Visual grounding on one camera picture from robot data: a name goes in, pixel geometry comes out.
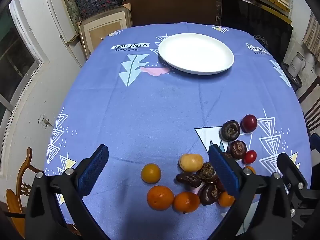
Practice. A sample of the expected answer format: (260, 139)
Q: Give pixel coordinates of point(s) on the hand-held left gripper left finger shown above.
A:
(93, 170)

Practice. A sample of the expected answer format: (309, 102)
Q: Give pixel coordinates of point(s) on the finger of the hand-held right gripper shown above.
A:
(291, 172)

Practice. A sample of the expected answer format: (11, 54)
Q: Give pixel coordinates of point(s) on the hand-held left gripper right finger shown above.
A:
(223, 172)

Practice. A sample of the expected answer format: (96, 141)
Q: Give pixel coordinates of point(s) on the dark water chestnut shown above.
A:
(229, 130)
(206, 172)
(208, 193)
(237, 149)

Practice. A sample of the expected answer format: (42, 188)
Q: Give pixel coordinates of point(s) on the small orange mandarin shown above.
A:
(225, 200)

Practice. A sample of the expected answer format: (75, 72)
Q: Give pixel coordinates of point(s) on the orange mandarin with stem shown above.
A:
(186, 202)

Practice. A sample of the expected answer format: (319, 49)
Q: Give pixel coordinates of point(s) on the dark red plum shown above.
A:
(249, 123)

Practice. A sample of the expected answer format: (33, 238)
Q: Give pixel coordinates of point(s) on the yellow round fruit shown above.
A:
(151, 173)

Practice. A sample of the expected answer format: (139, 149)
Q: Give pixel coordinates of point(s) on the large orange mandarin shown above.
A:
(160, 197)

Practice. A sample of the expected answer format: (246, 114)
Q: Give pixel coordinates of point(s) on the white plate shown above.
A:
(196, 52)

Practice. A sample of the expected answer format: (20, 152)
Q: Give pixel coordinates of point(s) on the red cherry tomato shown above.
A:
(250, 156)

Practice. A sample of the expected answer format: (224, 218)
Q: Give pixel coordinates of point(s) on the pale yellow oval fruit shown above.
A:
(191, 162)

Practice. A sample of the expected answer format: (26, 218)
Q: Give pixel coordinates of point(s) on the dark brown date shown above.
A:
(188, 179)

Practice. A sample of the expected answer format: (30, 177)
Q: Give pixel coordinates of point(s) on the dark slatted wooden chair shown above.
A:
(311, 105)

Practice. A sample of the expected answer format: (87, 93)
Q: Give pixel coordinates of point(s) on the brown carved wooden chair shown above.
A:
(18, 180)

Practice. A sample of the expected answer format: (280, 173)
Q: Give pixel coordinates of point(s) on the blue printed tablecloth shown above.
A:
(150, 105)

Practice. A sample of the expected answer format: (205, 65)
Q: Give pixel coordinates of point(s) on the black round stand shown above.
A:
(295, 81)

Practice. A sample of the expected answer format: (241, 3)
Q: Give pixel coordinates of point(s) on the white jug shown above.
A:
(296, 63)

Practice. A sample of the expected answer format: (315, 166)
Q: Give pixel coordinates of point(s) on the wooden framed picture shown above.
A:
(100, 30)

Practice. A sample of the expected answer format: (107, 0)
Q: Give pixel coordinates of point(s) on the window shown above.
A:
(12, 55)

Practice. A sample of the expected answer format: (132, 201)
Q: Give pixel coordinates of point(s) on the brick pattern board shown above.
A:
(312, 32)

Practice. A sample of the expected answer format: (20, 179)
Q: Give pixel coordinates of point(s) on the black glossy panel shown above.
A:
(255, 20)

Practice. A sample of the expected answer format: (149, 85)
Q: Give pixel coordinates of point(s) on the stack of patterned boxes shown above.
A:
(97, 0)

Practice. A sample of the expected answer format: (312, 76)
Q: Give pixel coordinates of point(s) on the brown board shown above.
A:
(172, 10)

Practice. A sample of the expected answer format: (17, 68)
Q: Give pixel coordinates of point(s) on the green marble slab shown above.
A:
(68, 0)

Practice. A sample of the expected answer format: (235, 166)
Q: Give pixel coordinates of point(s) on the wall socket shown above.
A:
(44, 121)

